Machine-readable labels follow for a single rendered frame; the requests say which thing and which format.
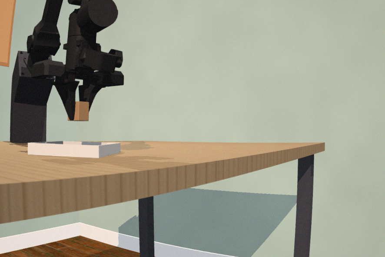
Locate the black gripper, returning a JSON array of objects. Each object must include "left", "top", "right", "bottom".
[{"left": 31, "top": 35, "right": 124, "bottom": 120}]

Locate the white tray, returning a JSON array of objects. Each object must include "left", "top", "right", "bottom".
[{"left": 28, "top": 141, "right": 120, "bottom": 158}]

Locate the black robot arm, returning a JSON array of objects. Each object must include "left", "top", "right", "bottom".
[{"left": 23, "top": 0, "right": 123, "bottom": 73}]

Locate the brown block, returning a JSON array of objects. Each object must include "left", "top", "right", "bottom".
[{"left": 68, "top": 101, "right": 89, "bottom": 121}]

